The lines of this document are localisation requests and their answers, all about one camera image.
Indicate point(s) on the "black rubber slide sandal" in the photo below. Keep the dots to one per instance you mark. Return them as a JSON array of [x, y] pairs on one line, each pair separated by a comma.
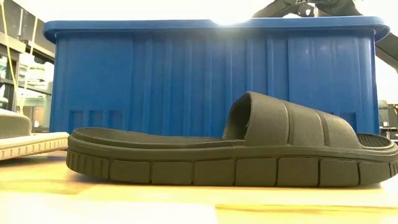
[[217, 171]]

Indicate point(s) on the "dark background equipment bench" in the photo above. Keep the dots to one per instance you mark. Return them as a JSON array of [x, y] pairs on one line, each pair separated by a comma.
[[388, 115]]

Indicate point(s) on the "large blue plastic bin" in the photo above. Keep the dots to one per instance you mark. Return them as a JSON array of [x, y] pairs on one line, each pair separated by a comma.
[[155, 77]]

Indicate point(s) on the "grey rubber slide sandal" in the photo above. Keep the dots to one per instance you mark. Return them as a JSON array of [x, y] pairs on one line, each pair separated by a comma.
[[31, 144]]

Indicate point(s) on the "dark metal shelf rack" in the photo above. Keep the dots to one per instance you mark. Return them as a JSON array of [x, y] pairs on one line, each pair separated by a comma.
[[9, 43]]

